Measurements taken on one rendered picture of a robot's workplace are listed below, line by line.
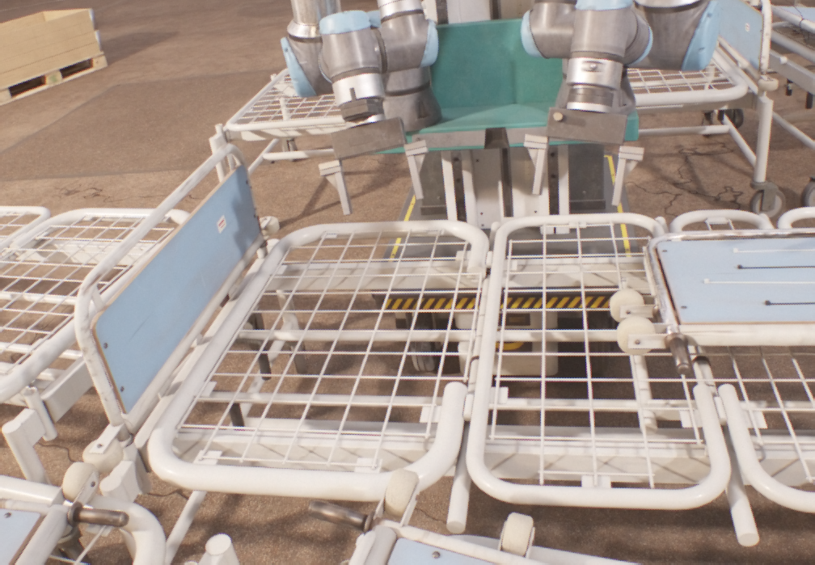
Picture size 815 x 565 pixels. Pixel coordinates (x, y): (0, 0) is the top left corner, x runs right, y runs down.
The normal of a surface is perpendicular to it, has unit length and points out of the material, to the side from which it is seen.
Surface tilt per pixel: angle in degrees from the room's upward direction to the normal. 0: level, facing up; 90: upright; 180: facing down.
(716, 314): 5
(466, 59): 90
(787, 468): 90
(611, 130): 66
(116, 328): 90
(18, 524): 5
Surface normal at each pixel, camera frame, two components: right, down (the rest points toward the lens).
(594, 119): -0.33, 0.09
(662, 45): -0.54, 0.59
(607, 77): 0.25, 0.17
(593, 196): -0.19, 0.48
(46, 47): 0.84, 0.15
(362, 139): -0.12, 0.09
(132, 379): 0.97, -0.02
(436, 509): -0.13, -0.87
